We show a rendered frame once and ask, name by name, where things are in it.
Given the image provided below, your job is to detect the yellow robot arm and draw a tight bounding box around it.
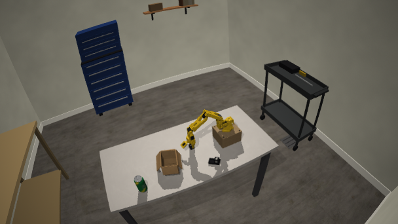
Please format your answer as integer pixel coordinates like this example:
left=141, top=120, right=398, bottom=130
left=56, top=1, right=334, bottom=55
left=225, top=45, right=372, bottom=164
left=187, top=110, right=234, bottom=141

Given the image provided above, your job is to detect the green drink can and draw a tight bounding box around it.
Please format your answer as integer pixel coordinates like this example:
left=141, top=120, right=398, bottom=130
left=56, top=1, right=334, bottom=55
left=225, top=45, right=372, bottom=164
left=134, top=176, right=147, bottom=193

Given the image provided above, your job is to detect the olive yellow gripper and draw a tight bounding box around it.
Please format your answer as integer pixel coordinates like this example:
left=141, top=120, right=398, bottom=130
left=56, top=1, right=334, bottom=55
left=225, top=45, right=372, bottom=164
left=180, top=137, right=196, bottom=149

